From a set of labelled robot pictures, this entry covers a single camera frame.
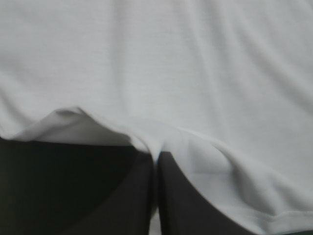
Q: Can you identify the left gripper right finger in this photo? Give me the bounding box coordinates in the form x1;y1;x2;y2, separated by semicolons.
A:
157;151;250;235

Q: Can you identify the white T-shirt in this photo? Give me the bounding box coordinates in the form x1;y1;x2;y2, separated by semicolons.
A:
0;0;313;235

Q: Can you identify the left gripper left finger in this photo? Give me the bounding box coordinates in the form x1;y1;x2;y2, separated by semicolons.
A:
64;149;155;235

